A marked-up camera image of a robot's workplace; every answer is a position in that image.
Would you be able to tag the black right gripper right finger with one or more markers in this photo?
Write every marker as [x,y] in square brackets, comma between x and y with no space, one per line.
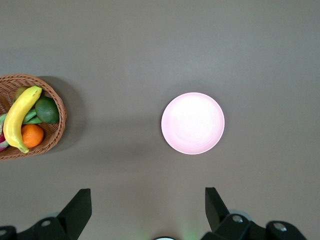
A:
[225,225]

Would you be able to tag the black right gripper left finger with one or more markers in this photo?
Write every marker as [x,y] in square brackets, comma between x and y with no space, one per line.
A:
[62,225]

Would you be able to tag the yellow banana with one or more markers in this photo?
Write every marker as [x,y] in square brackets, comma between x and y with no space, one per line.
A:
[15,117]

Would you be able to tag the brown wicker basket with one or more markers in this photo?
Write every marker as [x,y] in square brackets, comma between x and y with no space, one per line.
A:
[51,144]

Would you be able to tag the orange fruit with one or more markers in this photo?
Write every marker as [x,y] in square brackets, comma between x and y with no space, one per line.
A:
[33,136]

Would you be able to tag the pink dragon fruit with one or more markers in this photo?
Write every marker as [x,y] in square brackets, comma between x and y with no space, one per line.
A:
[2,143]

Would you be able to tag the pink round plate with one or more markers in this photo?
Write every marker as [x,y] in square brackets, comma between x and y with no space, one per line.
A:
[192,123]

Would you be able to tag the bright green vegetable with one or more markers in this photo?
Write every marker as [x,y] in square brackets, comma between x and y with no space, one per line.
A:
[33,115]

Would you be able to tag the dark green avocado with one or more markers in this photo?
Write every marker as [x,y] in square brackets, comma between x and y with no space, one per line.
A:
[47,110]

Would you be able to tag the yellow-green round fruit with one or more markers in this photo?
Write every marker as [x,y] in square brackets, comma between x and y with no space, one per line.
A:
[19,92]

